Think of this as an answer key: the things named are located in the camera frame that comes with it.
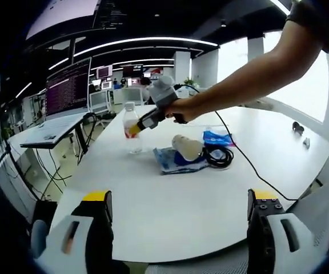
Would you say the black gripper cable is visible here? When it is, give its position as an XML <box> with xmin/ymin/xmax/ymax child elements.
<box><xmin>181</xmin><ymin>84</ymin><xmax>300</xmax><ymax>201</ymax></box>

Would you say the small black object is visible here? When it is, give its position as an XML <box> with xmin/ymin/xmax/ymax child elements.
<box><xmin>292</xmin><ymin>121</ymin><xmax>306</xmax><ymax>135</ymax></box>

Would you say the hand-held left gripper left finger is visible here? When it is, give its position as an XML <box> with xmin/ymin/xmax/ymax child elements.
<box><xmin>46</xmin><ymin>190</ymin><xmax>114</xmax><ymax>274</ymax></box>

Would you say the clear bag with blue pad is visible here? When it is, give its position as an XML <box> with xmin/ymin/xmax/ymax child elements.
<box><xmin>152</xmin><ymin>146</ymin><xmax>208</xmax><ymax>175</ymax></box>

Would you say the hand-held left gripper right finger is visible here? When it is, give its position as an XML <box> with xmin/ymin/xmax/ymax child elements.
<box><xmin>247</xmin><ymin>188</ymin><xmax>325</xmax><ymax>274</ymax></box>

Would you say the person's dark sleeve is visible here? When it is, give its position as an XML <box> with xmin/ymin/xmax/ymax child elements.
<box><xmin>286</xmin><ymin>0</ymin><xmax>329</xmax><ymax>54</ymax></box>

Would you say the person's right hand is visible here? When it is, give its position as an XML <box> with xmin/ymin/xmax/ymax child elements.
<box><xmin>164</xmin><ymin>96</ymin><xmax>203</xmax><ymax>123</ymax></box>

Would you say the grey standing desk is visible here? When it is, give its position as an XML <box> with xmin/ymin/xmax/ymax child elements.
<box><xmin>20</xmin><ymin>112</ymin><xmax>97</xmax><ymax>150</ymax></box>

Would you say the white table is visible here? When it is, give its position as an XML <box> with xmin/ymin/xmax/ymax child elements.
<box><xmin>46</xmin><ymin>104</ymin><xmax>329</xmax><ymax>263</ymax></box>

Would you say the blue tissue pack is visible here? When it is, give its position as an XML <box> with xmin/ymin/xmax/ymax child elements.
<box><xmin>202</xmin><ymin>130</ymin><xmax>236</xmax><ymax>148</ymax></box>

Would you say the clear water bottle red label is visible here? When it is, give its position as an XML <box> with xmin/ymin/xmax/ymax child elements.
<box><xmin>123</xmin><ymin>102</ymin><xmax>145</xmax><ymax>155</ymax></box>

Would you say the green potted plant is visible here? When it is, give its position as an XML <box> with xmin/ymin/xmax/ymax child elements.
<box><xmin>182</xmin><ymin>76</ymin><xmax>201</xmax><ymax>88</ymax></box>

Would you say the white paper cup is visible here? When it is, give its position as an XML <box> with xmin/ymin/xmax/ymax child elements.
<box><xmin>172</xmin><ymin>134</ymin><xmax>204</xmax><ymax>161</ymax></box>

